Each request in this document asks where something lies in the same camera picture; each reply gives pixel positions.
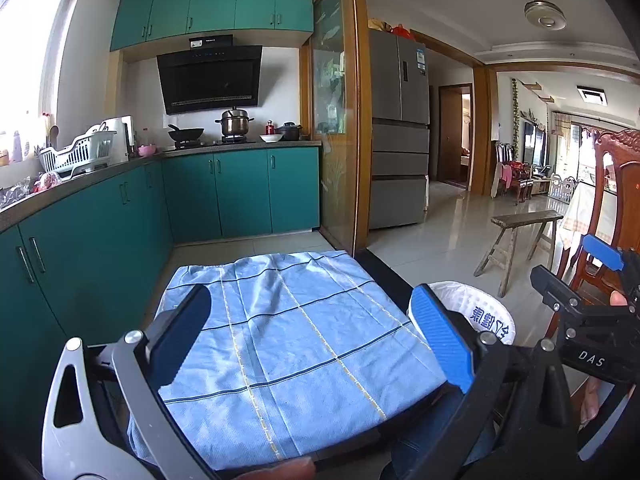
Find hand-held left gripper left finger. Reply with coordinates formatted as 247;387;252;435
41;284;221;480

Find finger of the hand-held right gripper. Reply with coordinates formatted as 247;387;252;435
530;264;585;313
581;234;627;275

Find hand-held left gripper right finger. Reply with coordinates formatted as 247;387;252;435
409;284;581;480

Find bin with white plastic liner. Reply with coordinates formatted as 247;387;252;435
407;281;517;348

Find person's right hand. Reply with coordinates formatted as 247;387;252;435
579;290;630;426

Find person's left hand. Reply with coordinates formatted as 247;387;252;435
235;457;317;480

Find yellow checked tablecloth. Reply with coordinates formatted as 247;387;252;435
560;185;616;251

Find wooden bench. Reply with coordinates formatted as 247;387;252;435
473;210;564;297

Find white play fence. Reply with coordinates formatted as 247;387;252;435
549;174;578;206

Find red wooden armchairs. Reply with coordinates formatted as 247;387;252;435
495;142;536;206

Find person's leg in jeans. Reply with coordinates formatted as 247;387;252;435
390;410;496;480

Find blue plaid tablecloth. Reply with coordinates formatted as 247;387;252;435
127;251;451;471

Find red-brown wooden chair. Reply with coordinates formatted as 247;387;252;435
545;129;640;341

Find television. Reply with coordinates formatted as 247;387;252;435
522;120;548;171

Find dark table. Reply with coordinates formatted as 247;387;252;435
215;422;401;476

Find teal base cabinets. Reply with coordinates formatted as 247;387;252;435
0;145;321;461

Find ceiling air vent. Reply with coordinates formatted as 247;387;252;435
576;86;610;107

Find green vine garland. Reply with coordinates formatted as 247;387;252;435
510;77;538;153

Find grey refrigerator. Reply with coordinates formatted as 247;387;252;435
368;29;431;231

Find brown interior door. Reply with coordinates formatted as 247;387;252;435
438;83;473;191

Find gas stove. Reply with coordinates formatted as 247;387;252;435
172;137;261;150

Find black wok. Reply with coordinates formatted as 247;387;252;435
167;124;206;143

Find white countertop appliance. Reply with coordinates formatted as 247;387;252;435
100;115;136;166

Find white dish rack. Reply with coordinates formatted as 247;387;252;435
39;125;118;180

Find wooden framed glass door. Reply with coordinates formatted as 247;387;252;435
300;0;373;256

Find steel cooking pot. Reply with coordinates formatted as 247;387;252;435
215;107;255;138

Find group of glassware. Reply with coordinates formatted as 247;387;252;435
0;172;63;208

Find ceiling fan light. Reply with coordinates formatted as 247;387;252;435
524;0;567;32

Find black range hood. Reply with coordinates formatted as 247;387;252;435
156;35;264;116

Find kitchen window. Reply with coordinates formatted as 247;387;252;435
0;0;83;131

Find teal wall cabinets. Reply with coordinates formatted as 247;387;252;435
110;0;315;52

